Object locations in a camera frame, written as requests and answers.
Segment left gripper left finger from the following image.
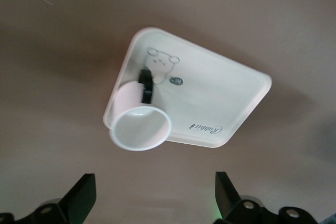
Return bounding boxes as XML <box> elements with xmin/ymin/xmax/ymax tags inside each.
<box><xmin>28</xmin><ymin>173</ymin><xmax>97</xmax><ymax>224</ymax></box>

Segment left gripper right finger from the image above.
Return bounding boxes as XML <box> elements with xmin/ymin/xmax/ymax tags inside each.
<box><xmin>215</xmin><ymin>172</ymin><xmax>265</xmax><ymax>224</ymax></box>

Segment white smiley mug black handle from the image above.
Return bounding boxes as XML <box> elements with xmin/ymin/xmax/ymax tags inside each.
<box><xmin>108</xmin><ymin>67</ymin><xmax>172</xmax><ymax>154</ymax></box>

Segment cream tray with rabbit print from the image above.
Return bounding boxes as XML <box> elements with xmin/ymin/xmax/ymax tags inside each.
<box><xmin>102</xmin><ymin>26</ymin><xmax>273</xmax><ymax>149</ymax></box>

